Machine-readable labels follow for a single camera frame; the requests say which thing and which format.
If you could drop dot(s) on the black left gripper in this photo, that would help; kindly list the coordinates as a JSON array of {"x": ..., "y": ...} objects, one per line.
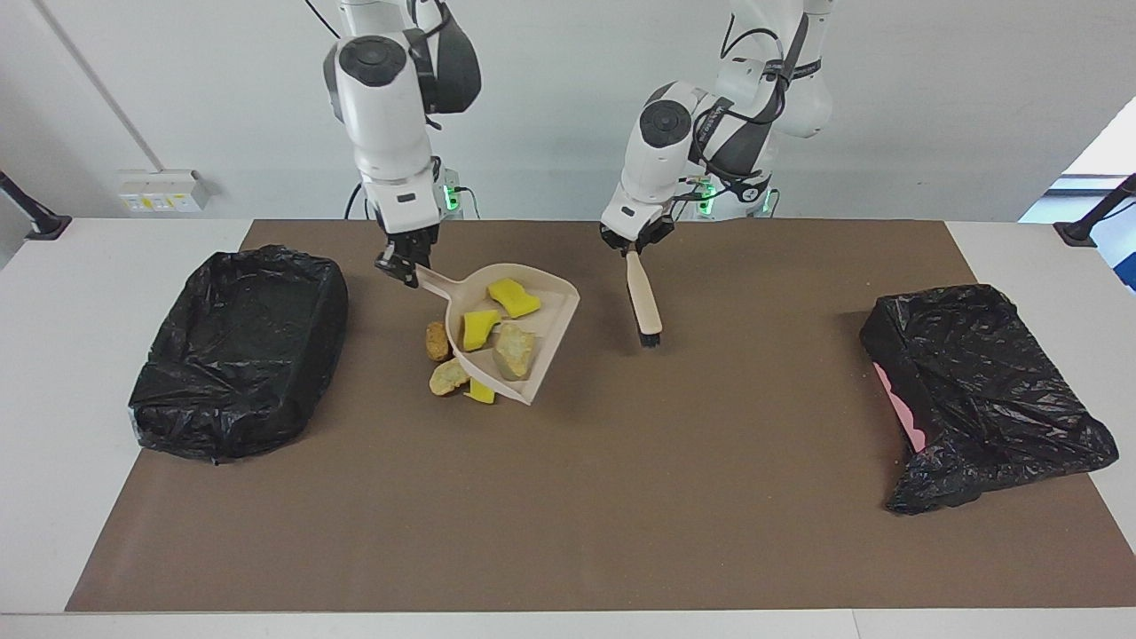
[{"x": 639, "y": 234}]

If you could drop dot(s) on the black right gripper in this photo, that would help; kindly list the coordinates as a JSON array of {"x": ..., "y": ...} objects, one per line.
[{"x": 413, "y": 241}]

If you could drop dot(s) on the beige hand brush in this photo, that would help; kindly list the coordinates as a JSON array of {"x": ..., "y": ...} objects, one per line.
[{"x": 644, "y": 302}]

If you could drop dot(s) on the brown sponge chunk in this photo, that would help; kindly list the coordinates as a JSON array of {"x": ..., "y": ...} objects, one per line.
[{"x": 437, "y": 342}]

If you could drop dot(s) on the beige plastic dustpan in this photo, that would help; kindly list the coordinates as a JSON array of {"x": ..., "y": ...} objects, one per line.
[{"x": 555, "y": 306}]

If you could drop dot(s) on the yellow sponge piece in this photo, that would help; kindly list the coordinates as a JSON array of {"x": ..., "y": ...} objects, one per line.
[
  {"x": 482, "y": 394},
  {"x": 480, "y": 328},
  {"x": 513, "y": 297}
]

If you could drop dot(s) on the pale sponge chunk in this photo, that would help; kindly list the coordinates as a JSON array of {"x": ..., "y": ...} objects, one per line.
[
  {"x": 448, "y": 379},
  {"x": 515, "y": 352}
]

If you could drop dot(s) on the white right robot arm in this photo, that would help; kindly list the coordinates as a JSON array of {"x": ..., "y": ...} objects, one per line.
[{"x": 390, "y": 115}]

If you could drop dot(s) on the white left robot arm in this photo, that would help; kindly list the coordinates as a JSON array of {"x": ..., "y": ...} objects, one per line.
[{"x": 657, "y": 160}]

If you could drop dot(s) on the bin lined with black bag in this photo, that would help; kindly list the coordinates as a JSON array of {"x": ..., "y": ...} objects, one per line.
[{"x": 240, "y": 355}]

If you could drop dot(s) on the pink bin with black bag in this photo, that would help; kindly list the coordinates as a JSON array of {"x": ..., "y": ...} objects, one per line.
[{"x": 985, "y": 390}]

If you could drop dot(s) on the brown table mat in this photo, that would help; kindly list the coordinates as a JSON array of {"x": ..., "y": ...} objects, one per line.
[{"x": 568, "y": 550}]

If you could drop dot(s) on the white wall socket box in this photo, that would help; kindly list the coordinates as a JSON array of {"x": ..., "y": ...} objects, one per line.
[{"x": 164, "y": 191}]

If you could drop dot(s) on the white wall conduit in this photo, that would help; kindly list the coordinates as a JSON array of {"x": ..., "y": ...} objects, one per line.
[{"x": 98, "y": 83}]

